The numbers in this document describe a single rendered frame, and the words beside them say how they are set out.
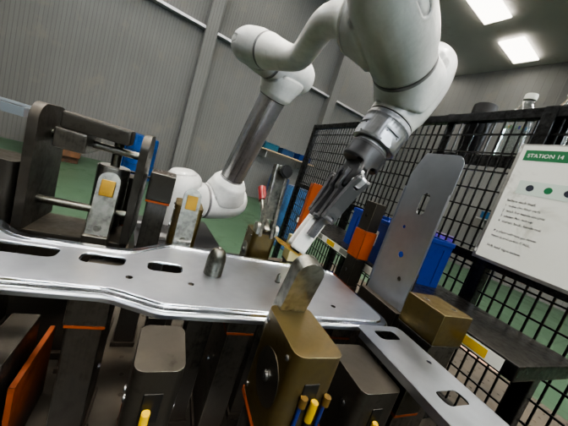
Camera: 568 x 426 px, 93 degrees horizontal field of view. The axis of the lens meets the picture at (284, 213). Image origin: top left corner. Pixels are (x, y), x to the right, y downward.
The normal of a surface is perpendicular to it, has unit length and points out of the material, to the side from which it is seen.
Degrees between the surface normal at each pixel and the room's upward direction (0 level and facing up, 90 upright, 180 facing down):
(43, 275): 0
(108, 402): 0
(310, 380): 90
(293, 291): 102
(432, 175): 90
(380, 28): 149
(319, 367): 90
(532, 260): 90
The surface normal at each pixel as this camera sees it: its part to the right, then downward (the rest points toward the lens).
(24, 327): 0.31, -0.94
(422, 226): -0.89, -0.22
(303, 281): 0.28, 0.45
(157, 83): 0.48, 0.29
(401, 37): 0.00, 0.88
